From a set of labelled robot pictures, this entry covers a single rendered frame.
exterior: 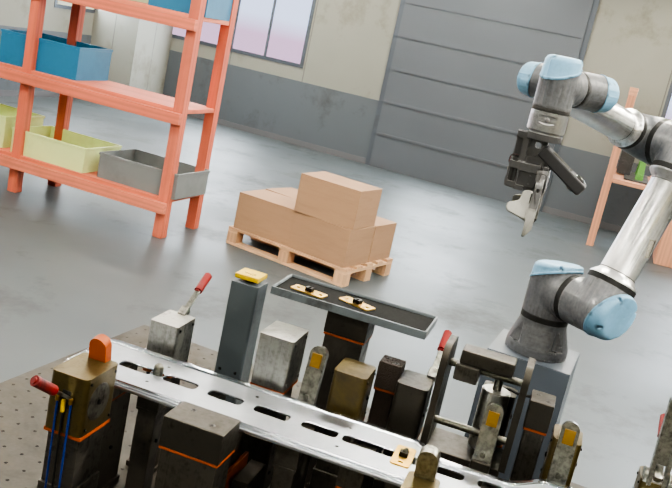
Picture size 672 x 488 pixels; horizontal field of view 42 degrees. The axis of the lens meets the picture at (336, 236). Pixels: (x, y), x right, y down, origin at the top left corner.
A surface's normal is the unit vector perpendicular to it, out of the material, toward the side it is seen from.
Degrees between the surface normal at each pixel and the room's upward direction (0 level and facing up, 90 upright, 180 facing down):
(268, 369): 90
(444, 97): 90
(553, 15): 90
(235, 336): 90
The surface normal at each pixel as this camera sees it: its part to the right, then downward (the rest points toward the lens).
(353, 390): -0.29, 0.16
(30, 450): 0.21, -0.95
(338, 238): -0.54, 0.08
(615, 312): 0.47, 0.42
